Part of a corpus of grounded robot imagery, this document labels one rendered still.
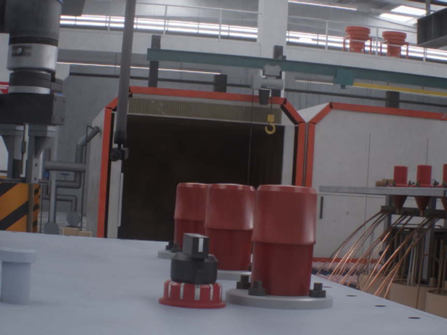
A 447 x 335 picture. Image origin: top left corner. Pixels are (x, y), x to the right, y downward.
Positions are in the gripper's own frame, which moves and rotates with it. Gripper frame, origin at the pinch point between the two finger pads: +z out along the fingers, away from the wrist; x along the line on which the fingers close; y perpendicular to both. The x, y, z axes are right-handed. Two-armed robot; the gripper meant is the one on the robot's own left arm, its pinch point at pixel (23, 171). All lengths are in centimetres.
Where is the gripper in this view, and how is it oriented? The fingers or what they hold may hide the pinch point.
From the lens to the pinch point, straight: 171.1
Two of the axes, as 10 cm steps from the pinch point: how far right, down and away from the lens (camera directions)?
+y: -3.3, -0.4, -9.4
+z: -0.6, 10.0, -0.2
